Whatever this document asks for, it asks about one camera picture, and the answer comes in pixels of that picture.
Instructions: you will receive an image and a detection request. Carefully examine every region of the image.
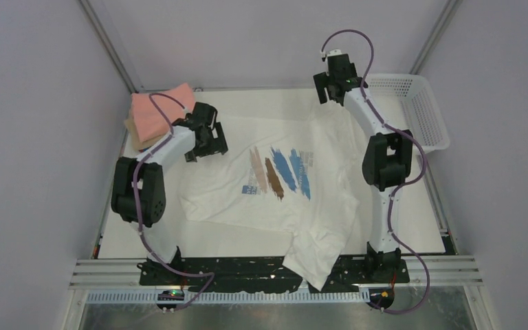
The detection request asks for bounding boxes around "white printed t-shirt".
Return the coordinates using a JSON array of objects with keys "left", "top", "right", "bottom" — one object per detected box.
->
[{"left": 179, "top": 115, "right": 364, "bottom": 290}]

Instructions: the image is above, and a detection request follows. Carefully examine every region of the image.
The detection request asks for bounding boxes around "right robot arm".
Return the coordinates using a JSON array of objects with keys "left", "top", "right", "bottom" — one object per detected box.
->
[{"left": 313, "top": 49, "right": 413, "bottom": 283}]

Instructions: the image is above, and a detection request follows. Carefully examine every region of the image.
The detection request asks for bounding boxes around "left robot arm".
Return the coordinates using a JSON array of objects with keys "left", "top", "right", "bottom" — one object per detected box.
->
[{"left": 111, "top": 102, "right": 228, "bottom": 285}]

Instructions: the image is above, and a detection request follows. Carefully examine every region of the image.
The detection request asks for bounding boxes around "folded pink t-shirt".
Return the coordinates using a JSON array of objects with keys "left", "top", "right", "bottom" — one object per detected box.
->
[{"left": 129, "top": 83, "right": 195, "bottom": 141}]

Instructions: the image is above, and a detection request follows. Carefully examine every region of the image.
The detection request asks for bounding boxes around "folded tan t-shirt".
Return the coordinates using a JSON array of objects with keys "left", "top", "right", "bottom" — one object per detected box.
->
[{"left": 124, "top": 114, "right": 163, "bottom": 151}]

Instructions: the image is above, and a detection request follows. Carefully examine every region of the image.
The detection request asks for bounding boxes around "white plastic laundry basket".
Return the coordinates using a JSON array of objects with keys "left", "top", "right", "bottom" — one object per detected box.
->
[{"left": 366, "top": 74, "right": 450, "bottom": 153}]

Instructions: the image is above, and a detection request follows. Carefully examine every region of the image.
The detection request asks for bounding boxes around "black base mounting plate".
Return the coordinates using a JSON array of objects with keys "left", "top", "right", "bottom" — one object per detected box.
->
[{"left": 137, "top": 255, "right": 410, "bottom": 294}]

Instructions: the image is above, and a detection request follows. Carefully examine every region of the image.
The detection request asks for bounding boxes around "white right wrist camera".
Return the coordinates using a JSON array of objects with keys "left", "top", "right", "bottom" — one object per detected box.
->
[{"left": 320, "top": 49, "right": 342, "bottom": 62}]

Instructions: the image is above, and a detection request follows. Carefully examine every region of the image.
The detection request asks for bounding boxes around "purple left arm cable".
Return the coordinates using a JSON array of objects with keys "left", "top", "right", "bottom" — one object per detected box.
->
[{"left": 131, "top": 93, "right": 216, "bottom": 313}]

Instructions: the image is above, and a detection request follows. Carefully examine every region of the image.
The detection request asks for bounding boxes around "aluminium frame rail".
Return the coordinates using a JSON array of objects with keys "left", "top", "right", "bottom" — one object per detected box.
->
[{"left": 77, "top": 0, "right": 145, "bottom": 93}]

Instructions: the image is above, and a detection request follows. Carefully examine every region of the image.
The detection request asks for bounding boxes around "white slotted cable duct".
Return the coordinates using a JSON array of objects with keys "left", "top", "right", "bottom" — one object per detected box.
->
[{"left": 86, "top": 288, "right": 370, "bottom": 305}]

